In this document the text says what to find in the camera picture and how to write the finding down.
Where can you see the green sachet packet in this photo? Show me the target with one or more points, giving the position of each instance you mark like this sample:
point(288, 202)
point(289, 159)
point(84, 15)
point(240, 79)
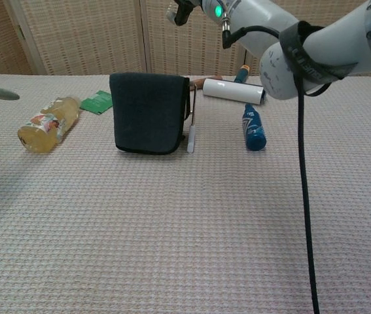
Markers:
point(97, 103)

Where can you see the yellow cloth black trim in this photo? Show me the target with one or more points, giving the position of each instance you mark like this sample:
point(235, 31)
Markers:
point(146, 114)

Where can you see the yellow juice bottle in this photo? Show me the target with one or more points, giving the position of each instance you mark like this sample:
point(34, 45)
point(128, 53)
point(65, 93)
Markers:
point(51, 126)

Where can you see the wooden rolling pin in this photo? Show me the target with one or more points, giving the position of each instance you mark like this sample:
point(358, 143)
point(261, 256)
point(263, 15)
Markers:
point(201, 81)

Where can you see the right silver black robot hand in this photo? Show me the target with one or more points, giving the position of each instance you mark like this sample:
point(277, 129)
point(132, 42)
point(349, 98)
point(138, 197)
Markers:
point(182, 13)

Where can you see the blue spray bottle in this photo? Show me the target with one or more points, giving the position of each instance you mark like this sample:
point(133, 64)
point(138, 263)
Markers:
point(254, 131)

